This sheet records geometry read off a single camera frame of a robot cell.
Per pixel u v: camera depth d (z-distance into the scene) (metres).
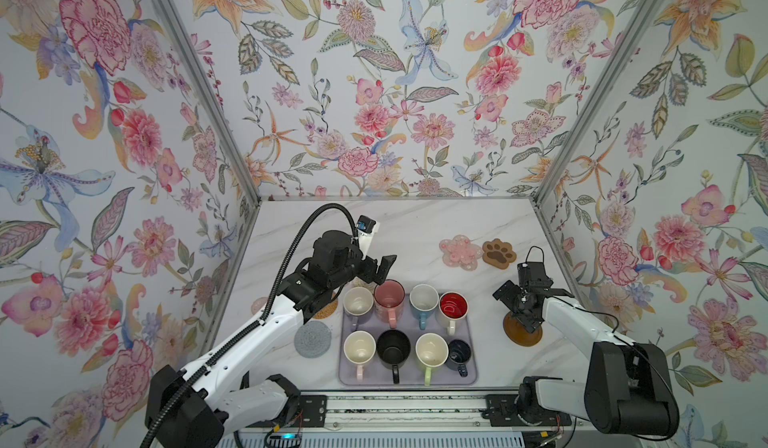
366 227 0.63
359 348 0.83
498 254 1.05
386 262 0.65
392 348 0.83
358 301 0.90
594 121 0.95
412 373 0.80
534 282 0.71
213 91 0.91
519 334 0.86
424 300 0.89
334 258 0.55
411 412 0.75
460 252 1.05
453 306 0.90
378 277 0.67
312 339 0.86
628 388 0.42
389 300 0.90
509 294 0.86
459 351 0.81
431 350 0.81
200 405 0.38
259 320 0.47
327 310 0.93
